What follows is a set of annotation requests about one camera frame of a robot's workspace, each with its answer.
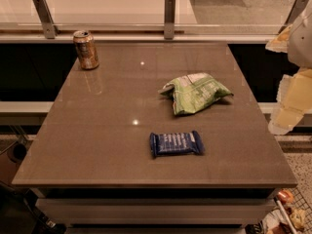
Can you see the orange soda can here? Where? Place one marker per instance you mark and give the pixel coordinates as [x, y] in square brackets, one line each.
[86, 49]

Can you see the right metal railing bracket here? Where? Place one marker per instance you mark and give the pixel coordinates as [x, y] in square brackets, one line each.
[297, 8]

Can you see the metal railing bracket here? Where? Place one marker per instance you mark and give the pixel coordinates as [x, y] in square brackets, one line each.
[49, 29]
[169, 19]
[297, 8]

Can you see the middle metal railing bracket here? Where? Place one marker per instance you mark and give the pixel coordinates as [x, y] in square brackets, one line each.
[169, 19]

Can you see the left metal railing bracket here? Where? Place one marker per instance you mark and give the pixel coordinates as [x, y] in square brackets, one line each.
[49, 29]

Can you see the wire basket with items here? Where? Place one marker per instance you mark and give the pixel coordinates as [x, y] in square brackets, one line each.
[291, 215]

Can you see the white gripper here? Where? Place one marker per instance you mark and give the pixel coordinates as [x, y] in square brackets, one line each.
[300, 44]

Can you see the green chip bag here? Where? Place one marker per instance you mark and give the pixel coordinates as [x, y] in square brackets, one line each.
[194, 92]

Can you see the blue rxbar wrapper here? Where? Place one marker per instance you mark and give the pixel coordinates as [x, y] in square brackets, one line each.
[176, 144]

